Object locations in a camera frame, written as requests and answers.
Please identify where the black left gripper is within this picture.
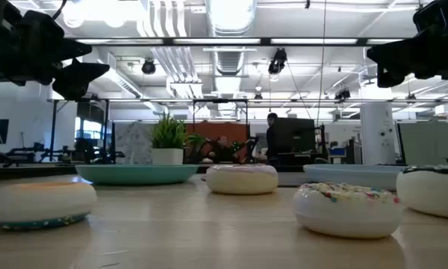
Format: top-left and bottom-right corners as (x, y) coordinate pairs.
(0, 0), (111, 102)

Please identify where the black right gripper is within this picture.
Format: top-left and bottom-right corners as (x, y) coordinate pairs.
(366, 0), (448, 89)

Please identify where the chocolate frosted donut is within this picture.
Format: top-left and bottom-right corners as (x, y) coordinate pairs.
(396, 164), (448, 220)

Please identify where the yellow donut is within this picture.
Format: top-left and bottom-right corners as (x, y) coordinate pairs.
(0, 181), (98, 231)

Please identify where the white donut with coloured sprinkles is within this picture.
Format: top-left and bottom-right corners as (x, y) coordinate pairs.
(291, 182), (403, 240)

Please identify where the white round column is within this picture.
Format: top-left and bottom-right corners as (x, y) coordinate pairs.
(359, 101), (396, 165)

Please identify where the black ceiling spotlight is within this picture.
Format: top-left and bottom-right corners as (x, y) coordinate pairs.
(140, 58), (157, 75)
(267, 47), (288, 75)

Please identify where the grey partition panel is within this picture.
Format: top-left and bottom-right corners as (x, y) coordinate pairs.
(396, 121), (448, 166)

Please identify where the green plant in white pot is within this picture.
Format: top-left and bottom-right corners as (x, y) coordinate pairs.
(149, 113), (188, 166)

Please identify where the light blue round plate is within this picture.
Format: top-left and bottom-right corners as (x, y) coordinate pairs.
(302, 164), (406, 191)

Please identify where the black computer monitor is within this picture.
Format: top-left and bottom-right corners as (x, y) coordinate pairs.
(275, 117), (317, 154)

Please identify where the green round plate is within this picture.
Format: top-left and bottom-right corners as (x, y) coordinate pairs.
(75, 164), (199, 186)

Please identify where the person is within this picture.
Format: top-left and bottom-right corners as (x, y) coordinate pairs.
(208, 134), (244, 164)
(265, 111), (281, 166)

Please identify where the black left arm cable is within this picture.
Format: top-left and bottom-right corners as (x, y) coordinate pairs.
(51, 0), (69, 20)

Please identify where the orange partition wall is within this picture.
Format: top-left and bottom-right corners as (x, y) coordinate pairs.
(185, 121), (250, 147)

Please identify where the silver ventilation duct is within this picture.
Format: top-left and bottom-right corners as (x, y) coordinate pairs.
(205, 0), (258, 37)

